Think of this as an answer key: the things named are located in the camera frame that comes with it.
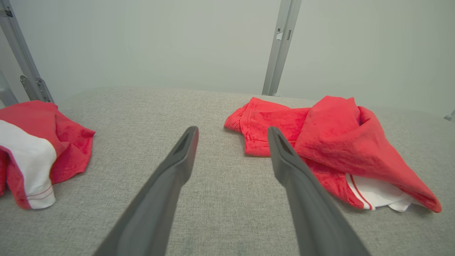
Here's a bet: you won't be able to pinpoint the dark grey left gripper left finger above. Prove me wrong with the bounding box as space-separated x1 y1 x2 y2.
92 126 199 256

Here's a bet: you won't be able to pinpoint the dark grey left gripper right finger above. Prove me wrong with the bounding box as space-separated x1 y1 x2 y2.
267 126 372 256

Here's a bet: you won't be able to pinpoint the red Bulls 23 jersey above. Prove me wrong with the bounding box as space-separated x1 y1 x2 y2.
224 95 442 213

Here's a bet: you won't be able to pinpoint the red shorts with white stripes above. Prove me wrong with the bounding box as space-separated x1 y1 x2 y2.
0 100 96 210

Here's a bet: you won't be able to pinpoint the grey metal post with hinge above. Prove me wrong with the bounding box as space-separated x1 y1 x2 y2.
262 0 302 96

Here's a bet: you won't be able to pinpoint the grey metal frame with bracket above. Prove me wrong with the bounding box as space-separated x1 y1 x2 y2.
0 0 54 106

